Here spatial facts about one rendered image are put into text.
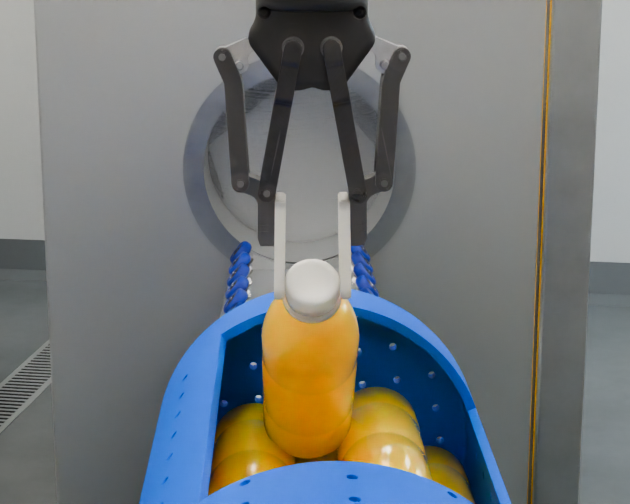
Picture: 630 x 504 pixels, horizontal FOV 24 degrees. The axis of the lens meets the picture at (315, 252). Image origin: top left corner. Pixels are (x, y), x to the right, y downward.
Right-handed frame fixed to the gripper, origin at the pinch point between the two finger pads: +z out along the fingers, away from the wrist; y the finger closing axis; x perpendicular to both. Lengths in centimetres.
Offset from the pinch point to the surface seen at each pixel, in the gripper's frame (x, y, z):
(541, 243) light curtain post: -81, -31, 20
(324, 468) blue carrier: 16.5, -0.4, 9.6
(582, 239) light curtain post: -80, -35, 19
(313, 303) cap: 1.5, -0.1, 3.6
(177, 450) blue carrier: 2.1, 9.5, 14.1
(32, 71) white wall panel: -487, 104, 46
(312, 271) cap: -0.5, 0.0, 1.9
